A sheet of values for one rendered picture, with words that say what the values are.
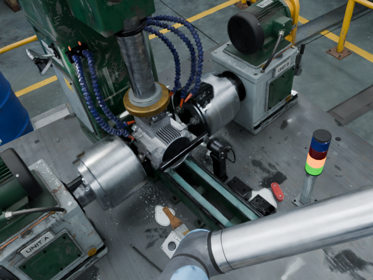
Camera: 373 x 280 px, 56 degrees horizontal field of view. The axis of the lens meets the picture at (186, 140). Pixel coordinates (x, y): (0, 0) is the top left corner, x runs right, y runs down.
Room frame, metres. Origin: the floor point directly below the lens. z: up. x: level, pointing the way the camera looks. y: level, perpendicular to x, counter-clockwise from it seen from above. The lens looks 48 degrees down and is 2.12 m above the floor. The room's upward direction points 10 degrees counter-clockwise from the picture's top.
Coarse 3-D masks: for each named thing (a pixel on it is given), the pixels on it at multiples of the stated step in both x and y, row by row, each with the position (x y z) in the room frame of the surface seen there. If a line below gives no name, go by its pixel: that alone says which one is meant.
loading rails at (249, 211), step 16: (160, 176) 0.94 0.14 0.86; (176, 176) 0.88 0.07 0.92; (192, 176) 0.91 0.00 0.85; (208, 176) 0.85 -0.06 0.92; (176, 192) 0.85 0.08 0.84; (192, 192) 0.79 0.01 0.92; (208, 192) 0.83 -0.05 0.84; (224, 192) 0.76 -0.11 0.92; (192, 208) 0.76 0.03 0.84; (208, 208) 0.70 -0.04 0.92; (224, 208) 0.75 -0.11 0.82; (240, 208) 0.68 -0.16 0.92; (208, 224) 0.68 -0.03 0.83; (224, 224) 0.62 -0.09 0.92
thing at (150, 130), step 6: (162, 114) 1.06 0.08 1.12; (168, 114) 1.02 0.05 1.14; (138, 120) 1.04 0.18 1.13; (156, 120) 1.02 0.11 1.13; (162, 120) 1.00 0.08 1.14; (168, 120) 1.02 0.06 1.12; (138, 126) 1.05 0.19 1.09; (144, 126) 1.00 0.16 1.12; (150, 126) 0.98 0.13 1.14; (156, 126) 0.98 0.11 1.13; (162, 126) 1.00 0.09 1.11; (144, 132) 1.01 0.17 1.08; (150, 132) 0.97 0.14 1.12
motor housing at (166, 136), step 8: (168, 128) 0.98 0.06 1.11; (176, 128) 1.01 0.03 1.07; (144, 136) 1.00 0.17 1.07; (160, 136) 0.95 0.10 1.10; (168, 136) 0.94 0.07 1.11; (176, 136) 0.94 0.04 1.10; (184, 136) 0.96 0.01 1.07; (136, 144) 1.01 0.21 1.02; (144, 144) 0.96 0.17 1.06; (160, 144) 0.93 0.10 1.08; (168, 144) 0.91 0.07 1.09; (176, 144) 1.02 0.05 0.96; (184, 144) 0.99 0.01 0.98; (144, 152) 0.96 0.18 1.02; (168, 152) 1.00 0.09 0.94; (152, 160) 0.92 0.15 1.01; (160, 160) 0.89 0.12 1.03
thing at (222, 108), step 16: (208, 80) 1.17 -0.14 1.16; (224, 80) 1.17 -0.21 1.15; (176, 96) 1.16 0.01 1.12; (192, 96) 1.09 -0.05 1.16; (208, 96) 1.09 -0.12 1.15; (224, 96) 1.09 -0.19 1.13; (176, 112) 1.12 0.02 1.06; (192, 112) 1.08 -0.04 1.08; (208, 112) 1.03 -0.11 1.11; (224, 112) 1.05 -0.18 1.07; (192, 128) 1.09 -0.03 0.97; (208, 128) 1.00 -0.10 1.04
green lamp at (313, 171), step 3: (306, 162) 0.73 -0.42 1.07; (306, 165) 0.73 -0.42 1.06; (306, 168) 0.72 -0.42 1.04; (309, 168) 0.71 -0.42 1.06; (312, 168) 0.70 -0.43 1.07; (315, 168) 0.70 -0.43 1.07; (318, 168) 0.70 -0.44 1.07; (321, 168) 0.70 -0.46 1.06; (309, 171) 0.71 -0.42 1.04; (312, 171) 0.70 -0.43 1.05; (315, 171) 0.70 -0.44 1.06; (318, 171) 0.70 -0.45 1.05; (321, 171) 0.70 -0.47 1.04; (312, 174) 0.70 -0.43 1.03; (315, 174) 0.70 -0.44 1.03
